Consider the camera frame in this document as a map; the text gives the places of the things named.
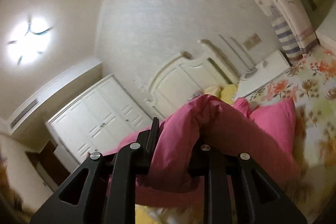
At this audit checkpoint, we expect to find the round ceiling light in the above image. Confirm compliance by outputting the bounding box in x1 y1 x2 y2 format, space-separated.
6 14 54 66

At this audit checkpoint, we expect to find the pink padded jacket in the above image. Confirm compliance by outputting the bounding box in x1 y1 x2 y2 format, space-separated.
105 94 300 208

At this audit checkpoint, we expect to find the cream wooden headboard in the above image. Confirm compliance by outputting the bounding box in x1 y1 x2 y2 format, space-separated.
145 39 239 119

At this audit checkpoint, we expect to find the ceiling air vent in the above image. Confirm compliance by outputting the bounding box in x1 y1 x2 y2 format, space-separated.
10 98 38 129

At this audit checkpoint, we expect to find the white bedside table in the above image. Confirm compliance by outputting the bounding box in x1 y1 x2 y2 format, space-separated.
235 50 290 98

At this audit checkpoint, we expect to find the beige wall socket plate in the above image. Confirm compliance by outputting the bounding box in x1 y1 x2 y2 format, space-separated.
243 34 261 51

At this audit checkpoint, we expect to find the yellow pillow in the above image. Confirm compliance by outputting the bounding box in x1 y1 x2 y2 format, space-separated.
203 84 238 105

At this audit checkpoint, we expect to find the white wardrobe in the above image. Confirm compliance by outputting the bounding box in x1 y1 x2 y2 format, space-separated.
47 75 151 163

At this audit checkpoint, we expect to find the floral bed quilt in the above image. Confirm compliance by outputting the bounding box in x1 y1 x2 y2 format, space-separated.
247 46 335 223

